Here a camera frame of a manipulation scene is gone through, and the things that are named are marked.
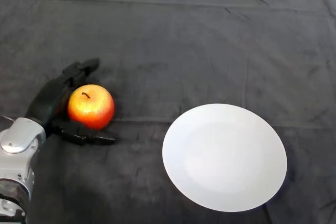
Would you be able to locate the black cloth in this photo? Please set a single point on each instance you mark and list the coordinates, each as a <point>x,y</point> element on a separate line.
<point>183,45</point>

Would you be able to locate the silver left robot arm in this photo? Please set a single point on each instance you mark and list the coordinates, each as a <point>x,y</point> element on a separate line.
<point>17,155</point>

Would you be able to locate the red yellow apple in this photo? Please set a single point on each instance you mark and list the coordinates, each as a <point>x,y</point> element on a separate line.
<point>90,108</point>

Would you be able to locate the white round plate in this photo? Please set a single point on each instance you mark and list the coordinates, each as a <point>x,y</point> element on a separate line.
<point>225,161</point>

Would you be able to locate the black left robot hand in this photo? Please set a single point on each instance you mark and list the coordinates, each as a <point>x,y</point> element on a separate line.
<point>46,100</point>

